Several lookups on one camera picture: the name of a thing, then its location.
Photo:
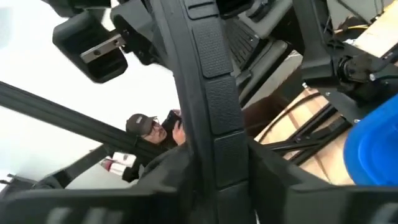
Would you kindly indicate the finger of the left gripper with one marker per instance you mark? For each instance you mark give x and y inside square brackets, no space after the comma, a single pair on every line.
[146,34]

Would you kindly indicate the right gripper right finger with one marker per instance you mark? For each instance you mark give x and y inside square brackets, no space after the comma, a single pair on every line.
[311,205]

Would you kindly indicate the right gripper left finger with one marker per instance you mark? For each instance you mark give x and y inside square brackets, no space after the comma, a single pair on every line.
[93,205]

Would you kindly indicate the black slide sandal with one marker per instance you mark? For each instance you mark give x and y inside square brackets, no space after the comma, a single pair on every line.
[217,102]

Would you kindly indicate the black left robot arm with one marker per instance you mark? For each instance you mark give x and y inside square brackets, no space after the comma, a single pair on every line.
[317,62]

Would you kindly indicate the blue plastic bin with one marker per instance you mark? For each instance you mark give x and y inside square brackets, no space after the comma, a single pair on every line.
[373,146]

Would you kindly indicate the white and red object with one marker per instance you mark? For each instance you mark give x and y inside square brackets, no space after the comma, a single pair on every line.
[119,163]

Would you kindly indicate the person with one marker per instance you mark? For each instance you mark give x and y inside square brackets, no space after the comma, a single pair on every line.
[140,124]

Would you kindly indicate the black phone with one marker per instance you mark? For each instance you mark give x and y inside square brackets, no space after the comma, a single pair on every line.
[171,119]

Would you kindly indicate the black keyboard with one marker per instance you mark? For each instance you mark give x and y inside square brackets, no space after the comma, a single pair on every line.
[242,43]

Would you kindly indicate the person's hand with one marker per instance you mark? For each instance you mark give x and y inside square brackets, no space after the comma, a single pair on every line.
[179,133]

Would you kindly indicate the black overhead frame beam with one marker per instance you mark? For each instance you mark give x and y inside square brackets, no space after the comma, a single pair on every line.
[62,115]

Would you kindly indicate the black aluminium frame rails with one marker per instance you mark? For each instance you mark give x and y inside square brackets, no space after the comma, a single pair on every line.
[311,140]

